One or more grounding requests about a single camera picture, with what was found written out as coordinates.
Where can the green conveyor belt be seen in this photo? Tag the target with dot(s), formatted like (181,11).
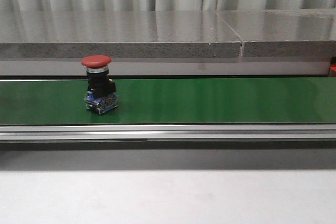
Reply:
(165,101)

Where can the aluminium conveyor side rail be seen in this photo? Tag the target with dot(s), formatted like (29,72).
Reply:
(167,132)

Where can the grey stone slab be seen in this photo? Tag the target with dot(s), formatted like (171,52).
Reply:
(125,34)
(304,33)

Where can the grey stone slab right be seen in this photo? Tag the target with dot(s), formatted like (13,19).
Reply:
(304,33)

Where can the red plastic tray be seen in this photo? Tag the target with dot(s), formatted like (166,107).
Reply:
(332,70)

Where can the grey stone slab left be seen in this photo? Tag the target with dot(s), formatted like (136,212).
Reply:
(125,34)

